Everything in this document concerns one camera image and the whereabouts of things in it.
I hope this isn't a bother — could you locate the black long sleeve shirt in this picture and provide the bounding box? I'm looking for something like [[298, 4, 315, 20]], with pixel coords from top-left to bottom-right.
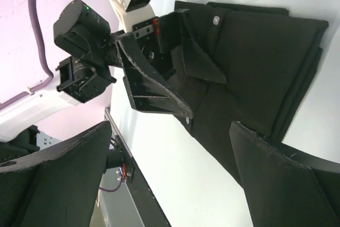
[[174, 1, 329, 182]]

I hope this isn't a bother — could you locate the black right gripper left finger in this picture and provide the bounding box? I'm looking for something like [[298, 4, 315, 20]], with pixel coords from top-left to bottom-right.
[[1, 121, 112, 226]]

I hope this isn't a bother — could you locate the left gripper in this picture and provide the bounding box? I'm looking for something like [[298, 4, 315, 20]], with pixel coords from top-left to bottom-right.
[[115, 9, 227, 118]]

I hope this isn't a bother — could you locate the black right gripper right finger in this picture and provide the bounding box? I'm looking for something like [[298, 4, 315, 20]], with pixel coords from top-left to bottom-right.
[[229, 122, 339, 226]]

